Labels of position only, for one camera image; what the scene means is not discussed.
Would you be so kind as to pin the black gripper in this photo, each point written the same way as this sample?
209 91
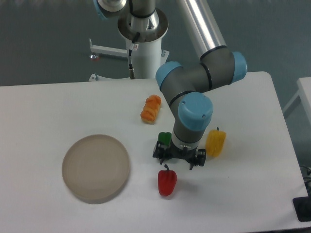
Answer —
163 152

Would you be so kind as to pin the red bell pepper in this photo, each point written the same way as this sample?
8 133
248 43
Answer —
166 181

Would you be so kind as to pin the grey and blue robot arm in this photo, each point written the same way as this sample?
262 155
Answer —
184 89

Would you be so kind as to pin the green bell pepper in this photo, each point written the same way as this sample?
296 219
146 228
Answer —
165 138

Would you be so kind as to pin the yellow bell pepper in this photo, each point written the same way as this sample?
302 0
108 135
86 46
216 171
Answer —
215 142

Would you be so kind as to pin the orange bread loaf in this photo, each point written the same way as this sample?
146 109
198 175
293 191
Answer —
151 109

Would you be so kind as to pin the beige round plate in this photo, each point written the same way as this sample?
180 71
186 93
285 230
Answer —
96 168

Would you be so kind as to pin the black device at table edge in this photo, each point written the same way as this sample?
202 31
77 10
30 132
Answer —
302 207

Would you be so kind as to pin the white side table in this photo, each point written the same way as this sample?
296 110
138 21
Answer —
302 95

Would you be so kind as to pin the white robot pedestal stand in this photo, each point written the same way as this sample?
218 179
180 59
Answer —
143 39

